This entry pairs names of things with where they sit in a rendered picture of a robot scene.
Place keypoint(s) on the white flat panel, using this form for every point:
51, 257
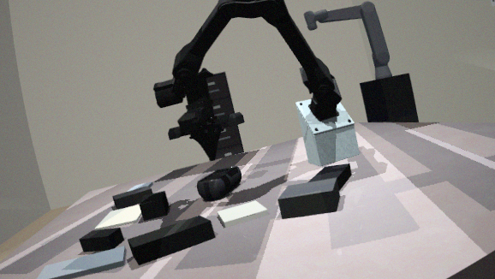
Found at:
120, 217

